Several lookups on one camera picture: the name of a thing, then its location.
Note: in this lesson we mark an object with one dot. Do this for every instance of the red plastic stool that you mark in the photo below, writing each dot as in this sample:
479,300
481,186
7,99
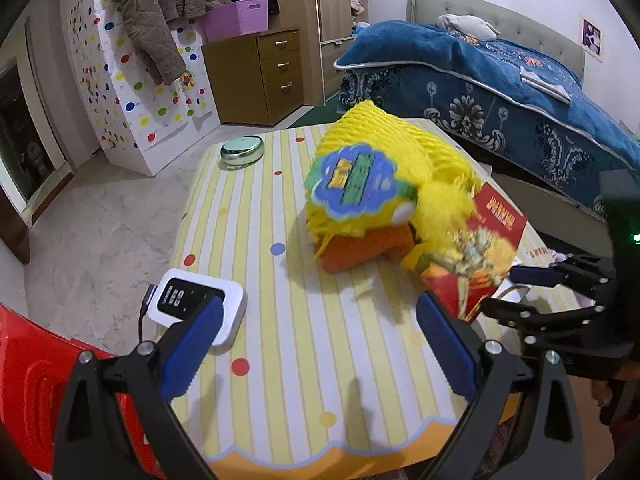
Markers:
35,385

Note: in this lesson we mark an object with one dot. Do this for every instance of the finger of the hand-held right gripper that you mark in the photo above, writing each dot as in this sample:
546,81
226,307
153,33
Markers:
530,275
505,310

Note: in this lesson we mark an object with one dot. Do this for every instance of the bin with pink liner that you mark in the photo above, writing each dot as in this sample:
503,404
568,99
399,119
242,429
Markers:
555,257

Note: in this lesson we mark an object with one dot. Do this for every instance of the wooden drawer cabinet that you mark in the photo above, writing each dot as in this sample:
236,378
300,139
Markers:
280,75

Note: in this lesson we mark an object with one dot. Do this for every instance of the green floor rug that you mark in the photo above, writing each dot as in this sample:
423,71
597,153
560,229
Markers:
310,115

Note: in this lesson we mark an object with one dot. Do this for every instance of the round green metal tin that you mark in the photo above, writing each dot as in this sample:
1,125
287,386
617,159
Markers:
242,152

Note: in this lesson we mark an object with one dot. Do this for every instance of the brown quilted jacket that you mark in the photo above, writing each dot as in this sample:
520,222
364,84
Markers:
150,10

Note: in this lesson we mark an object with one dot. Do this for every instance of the wooden wardrobe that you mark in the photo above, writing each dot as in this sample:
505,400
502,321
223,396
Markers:
332,0

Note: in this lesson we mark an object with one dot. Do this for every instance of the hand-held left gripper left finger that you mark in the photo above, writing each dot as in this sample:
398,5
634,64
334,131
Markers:
192,350

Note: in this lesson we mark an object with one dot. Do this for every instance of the yellow foam fruit net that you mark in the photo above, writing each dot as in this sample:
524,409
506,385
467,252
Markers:
400,135

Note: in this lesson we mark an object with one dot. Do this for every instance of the grey upholstered bed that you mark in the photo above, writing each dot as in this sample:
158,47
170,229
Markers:
500,5

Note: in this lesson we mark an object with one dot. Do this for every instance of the small wall picture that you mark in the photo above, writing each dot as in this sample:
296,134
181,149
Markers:
591,37

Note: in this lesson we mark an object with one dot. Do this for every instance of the purple plastic basket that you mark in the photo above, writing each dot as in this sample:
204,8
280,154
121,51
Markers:
235,20

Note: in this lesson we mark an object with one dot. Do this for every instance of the white folded paper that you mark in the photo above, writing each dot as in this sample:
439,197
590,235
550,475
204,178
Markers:
545,85

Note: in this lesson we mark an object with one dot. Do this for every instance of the white mobile router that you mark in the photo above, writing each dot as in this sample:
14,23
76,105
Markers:
180,295

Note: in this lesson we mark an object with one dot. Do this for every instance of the orange knit glove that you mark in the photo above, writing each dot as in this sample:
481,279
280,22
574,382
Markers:
360,250

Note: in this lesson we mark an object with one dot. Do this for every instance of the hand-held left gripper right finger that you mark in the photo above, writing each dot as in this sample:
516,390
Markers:
447,350

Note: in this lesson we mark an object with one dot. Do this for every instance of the bed with blue blanket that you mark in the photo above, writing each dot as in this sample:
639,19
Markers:
450,60

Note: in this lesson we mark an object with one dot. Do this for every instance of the grey white cloth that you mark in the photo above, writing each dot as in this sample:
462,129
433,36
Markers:
465,24

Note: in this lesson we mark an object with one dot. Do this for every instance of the polka dot white cabinet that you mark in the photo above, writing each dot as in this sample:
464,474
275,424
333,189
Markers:
125,110

